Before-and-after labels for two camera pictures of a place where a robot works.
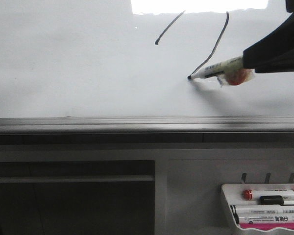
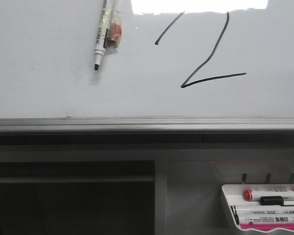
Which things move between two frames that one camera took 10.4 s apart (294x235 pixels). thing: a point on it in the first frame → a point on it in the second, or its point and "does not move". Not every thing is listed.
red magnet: (237, 77) → (114, 29)
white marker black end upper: (266, 209) does not move
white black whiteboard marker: (230, 65) → (99, 50)
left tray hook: (243, 177) does not move
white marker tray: (233, 195) does not move
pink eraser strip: (264, 226) does not move
